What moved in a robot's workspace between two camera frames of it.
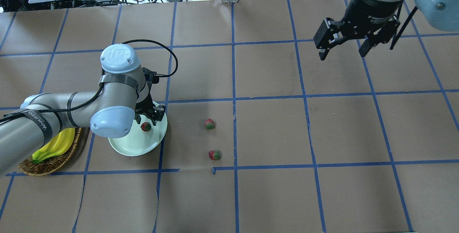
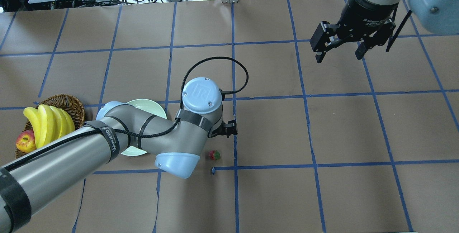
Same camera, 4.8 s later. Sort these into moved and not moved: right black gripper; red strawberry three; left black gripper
Moved: left black gripper
Not moved: right black gripper; red strawberry three
